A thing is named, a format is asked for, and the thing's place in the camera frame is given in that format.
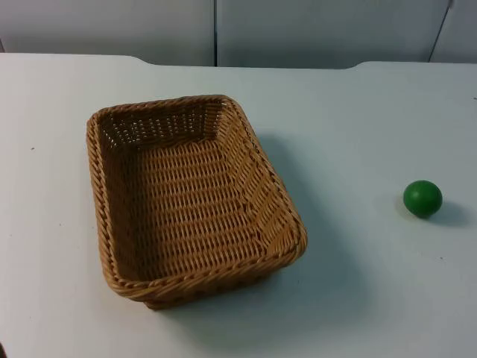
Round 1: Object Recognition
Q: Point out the pale brown wicker basket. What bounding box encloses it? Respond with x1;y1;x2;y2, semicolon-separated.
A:
86;94;309;310

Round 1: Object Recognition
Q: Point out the green ball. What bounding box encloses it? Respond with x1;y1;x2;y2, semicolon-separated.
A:
402;180;443;217

